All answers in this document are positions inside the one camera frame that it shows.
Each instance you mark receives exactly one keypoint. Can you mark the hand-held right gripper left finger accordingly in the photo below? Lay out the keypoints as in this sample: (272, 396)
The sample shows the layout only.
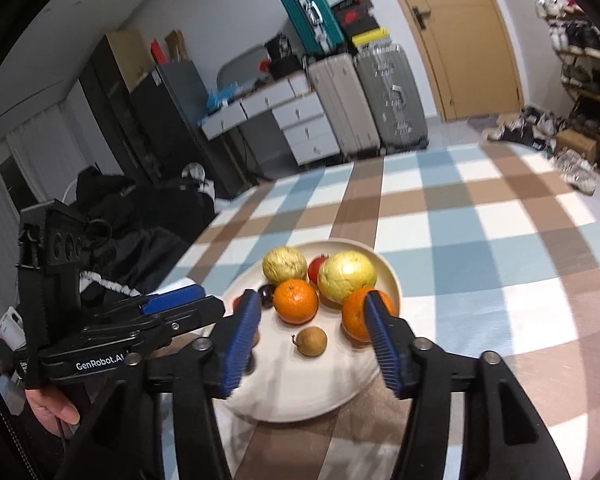
(240, 345)

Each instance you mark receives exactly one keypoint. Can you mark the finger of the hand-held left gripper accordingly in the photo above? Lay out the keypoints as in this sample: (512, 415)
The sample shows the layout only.
(175, 297)
(190, 317)

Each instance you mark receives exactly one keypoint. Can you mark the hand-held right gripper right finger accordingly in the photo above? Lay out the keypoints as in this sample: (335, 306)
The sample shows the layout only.
(380, 345)

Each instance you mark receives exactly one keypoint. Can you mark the orange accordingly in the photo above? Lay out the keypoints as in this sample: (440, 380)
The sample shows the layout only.
(352, 317)
(295, 301)

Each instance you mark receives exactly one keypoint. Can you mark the red tomato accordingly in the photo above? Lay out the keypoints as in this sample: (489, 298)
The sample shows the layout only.
(237, 303)
(316, 270)

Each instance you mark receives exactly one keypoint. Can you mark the dark purple plum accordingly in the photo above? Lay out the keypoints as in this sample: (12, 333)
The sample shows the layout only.
(266, 294)

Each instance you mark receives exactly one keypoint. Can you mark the brown longan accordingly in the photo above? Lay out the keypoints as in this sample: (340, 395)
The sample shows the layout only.
(311, 342)

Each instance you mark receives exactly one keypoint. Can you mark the cream round plate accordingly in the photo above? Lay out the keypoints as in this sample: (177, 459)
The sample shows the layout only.
(300, 385)

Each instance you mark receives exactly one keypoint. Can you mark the person's left hand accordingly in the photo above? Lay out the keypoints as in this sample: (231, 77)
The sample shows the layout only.
(55, 407)

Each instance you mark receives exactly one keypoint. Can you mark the yellow wrinkled fruit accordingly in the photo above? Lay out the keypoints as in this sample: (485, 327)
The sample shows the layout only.
(347, 275)
(285, 265)

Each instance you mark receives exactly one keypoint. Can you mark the black bag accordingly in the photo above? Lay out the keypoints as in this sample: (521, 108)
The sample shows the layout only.
(145, 220)

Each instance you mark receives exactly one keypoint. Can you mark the white curtain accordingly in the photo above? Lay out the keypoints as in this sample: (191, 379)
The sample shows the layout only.
(40, 160)

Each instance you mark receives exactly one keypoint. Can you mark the checked tablecloth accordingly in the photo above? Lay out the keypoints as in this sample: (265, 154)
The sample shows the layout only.
(455, 220)

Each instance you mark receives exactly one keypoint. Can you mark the black refrigerator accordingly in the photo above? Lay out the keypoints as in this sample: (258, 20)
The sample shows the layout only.
(180, 120)

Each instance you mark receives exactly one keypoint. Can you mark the blue plastic bag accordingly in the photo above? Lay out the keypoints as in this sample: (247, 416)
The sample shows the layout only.
(222, 97)

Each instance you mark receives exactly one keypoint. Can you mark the white drawer desk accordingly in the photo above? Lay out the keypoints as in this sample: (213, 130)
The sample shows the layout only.
(305, 130)

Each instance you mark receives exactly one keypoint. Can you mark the dark wooden cabinet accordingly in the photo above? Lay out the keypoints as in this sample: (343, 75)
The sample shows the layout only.
(115, 75)

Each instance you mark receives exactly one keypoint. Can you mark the beige suitcase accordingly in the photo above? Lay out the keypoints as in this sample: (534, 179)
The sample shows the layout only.
(342, 105)

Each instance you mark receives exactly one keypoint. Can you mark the grey suitcase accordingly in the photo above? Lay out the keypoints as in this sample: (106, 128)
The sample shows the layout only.
(392, 95)

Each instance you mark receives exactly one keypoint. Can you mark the loose shoes pile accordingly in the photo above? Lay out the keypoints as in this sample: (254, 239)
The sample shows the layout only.
(520, 127)

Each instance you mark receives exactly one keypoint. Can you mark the white sneaker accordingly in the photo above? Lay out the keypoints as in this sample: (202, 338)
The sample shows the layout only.
(580, 175)

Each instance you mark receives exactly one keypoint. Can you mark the cardboard box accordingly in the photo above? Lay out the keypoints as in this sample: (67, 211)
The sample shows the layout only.
(577, 145)

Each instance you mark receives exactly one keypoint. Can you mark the wooden door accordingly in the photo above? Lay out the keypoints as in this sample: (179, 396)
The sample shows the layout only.
(470, 50)

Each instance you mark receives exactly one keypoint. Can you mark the yellow black box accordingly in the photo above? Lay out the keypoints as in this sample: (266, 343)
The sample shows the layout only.
(372, 36)

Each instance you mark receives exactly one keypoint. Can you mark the teal case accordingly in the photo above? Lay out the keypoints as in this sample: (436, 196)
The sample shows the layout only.
(310, 15)

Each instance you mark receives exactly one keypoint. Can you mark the black red box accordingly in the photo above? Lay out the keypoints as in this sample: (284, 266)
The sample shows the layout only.
(352, 15)

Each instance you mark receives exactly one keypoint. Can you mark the wooden shoe rack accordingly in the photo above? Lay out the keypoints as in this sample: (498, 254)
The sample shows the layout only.
(595, 92)

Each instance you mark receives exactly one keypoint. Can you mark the rows of shoes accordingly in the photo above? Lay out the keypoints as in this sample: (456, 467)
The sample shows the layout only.
(580, 35)

